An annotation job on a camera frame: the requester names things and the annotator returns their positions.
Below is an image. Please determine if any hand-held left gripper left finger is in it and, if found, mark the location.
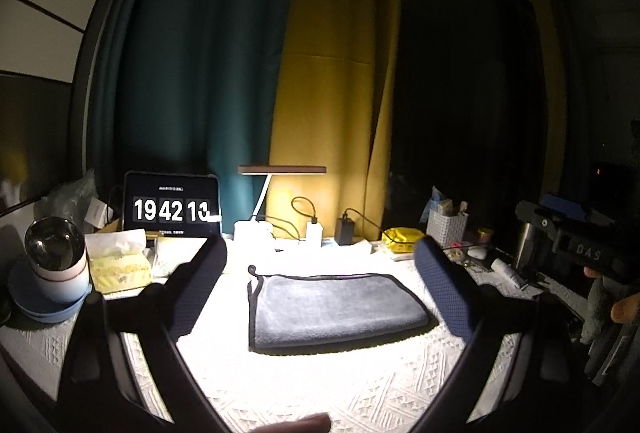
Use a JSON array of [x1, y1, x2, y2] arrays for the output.
[[54, 237, 232, 433]]

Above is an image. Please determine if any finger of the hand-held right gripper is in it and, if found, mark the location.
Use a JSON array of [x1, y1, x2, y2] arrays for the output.
[[515, 193, 587, 236]]

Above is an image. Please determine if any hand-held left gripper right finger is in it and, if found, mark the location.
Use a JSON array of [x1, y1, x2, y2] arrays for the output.
[[409, 237, 590, 433]]

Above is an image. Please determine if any grey towel with black trim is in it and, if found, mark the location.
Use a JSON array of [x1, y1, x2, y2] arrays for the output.
[[247, 264, 437, 355]]

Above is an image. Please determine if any person's right hand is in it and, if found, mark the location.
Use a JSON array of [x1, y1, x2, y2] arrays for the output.
[[582, 265, 640, 325]]

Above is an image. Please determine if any person's left hand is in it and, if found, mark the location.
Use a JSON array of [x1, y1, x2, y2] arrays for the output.
[[239, 414, 332, 433]]

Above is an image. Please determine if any steel flask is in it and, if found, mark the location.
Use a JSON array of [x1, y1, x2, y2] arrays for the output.
[[514, 220, 540, 275]]

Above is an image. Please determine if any white woven basket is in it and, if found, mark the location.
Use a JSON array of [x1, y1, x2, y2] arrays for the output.
[[426, 207, 469, 249]]

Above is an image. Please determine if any white tube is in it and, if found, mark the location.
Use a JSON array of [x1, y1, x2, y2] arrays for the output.
[[490, 258, 530, 291]]

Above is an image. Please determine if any yellow packet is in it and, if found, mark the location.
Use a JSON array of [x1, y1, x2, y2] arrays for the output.
[[381, 226, 427, 256]]

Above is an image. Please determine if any yellow tissue box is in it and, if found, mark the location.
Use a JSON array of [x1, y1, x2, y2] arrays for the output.
[[84, 230, 155, 295]]

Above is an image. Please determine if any tablet showing flip clock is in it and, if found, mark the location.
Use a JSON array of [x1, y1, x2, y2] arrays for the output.
[[122, 171, 223, 238]]

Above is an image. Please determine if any white desk lamp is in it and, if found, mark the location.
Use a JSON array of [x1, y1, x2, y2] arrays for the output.
[[234, 164, 328, 248]]

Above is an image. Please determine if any black charger plug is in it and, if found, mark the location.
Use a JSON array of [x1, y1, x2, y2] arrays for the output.
[[334, 215, 356, 246]]

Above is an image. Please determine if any small white box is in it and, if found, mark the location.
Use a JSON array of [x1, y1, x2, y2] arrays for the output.
[[82, 198, 114, 230]]

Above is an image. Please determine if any steel-lined white and blue cup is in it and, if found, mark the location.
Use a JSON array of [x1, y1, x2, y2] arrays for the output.
[[23, 216, 92, 305]]

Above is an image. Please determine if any white patterned tablecloth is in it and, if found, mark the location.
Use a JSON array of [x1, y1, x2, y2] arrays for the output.
[[0, 235, 566, 433]]

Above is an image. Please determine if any clear plastic bag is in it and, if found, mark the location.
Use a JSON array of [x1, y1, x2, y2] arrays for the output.
[[41, 169, 99, 230]]

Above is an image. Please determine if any blue plate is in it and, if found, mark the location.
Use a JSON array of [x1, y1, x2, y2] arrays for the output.
[[7, 257, 94, 325]]

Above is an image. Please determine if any teal curtain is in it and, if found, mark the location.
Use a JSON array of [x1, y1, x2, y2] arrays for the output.
[[85, 0, 306, 226]]

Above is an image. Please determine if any yellow curtain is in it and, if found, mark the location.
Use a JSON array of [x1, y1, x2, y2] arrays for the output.
[[265, 0, 406, 241]]

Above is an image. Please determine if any black charging cable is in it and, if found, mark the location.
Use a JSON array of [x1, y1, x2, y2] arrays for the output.
[[343, 208, 387, 239], [272, 196, 319, 244]]

